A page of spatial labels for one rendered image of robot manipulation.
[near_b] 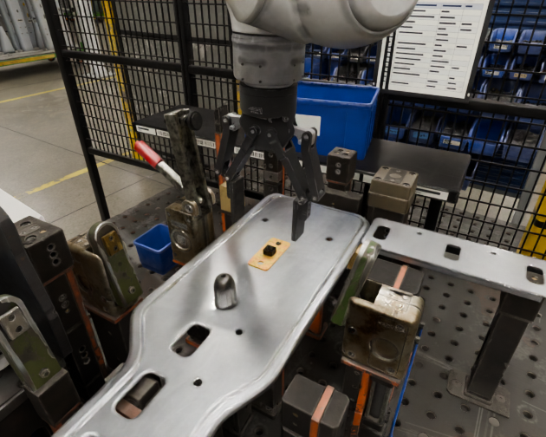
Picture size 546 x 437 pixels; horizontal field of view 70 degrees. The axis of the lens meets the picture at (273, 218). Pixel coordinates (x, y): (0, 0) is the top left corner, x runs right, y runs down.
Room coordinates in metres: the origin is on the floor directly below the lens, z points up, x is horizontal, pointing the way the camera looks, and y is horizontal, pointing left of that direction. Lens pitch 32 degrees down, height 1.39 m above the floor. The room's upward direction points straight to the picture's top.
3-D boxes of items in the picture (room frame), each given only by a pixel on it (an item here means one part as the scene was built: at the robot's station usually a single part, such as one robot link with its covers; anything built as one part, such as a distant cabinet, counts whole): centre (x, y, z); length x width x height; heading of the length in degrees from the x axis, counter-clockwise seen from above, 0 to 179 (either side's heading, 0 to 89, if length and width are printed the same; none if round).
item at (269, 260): (0.52, 0.01, 1.01); 0.08 x 0.04 x 0.01; 150
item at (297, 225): (0.49, -0.04, 1.09); 0.03 x 0.01 x 0.07; 151
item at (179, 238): (0.60, 0.15, 0.88); 0.07 x 0.06 x 0.35; 61
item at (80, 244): (0.46, 0.26, 0.88); 0.11 x 0.09 x 0.37; 61
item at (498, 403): (0.47, -0.40, 0.84); 0.11 x 0.06 x 0.29; 61
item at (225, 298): (0.41, 0.07, 1.02); 0.03 x 0.03 x 0.07
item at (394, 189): (0.69, -0.24, 0.88); 0.08 x 0.08 x 0.36; 61
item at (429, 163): (0.99, -0.03, 1.02); 0.90 x 0.22 x 0.03; 61
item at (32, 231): (0.41, 0.31, 0.91); 0.07 x 0.05 x 0.42; 61
